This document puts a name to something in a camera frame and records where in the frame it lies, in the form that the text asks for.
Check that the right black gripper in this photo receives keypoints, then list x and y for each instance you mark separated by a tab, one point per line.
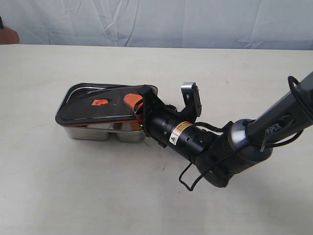
164	124

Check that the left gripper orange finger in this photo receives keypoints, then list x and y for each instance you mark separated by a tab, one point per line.
8	36

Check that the stainless steel lunch box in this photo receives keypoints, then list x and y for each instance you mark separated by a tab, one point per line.
102	132

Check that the dark transparent lid orange seal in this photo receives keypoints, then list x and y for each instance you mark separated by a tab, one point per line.
95	103

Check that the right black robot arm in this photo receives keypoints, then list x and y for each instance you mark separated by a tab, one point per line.
220	153

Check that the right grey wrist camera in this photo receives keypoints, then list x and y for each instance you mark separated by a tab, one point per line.
191	97

